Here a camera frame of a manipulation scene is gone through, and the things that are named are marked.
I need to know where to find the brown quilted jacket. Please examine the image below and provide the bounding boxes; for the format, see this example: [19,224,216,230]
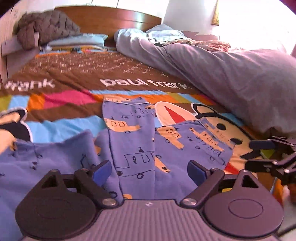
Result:
[16,10,80,51]

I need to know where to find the brown wooden headboard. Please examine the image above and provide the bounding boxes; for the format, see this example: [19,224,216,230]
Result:
[55,6,162,46]

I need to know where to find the grey bedside cabinet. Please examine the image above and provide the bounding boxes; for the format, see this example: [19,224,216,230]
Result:
[1,33,40,83]

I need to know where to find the light blue pillow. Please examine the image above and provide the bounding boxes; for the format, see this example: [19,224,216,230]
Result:
[47,34,108,48]

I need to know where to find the colourful paul frank bedspread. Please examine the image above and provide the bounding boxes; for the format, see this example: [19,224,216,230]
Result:
[1,50,253,174]

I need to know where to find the blue printed children's pants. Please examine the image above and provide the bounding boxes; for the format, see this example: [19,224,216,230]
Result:
[1,96,233,240]

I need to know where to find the floral patterned blanket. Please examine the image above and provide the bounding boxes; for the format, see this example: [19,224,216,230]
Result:
[155,38,231,52]

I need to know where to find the grey duvet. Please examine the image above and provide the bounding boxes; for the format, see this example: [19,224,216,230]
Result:
[114,29,295,137]

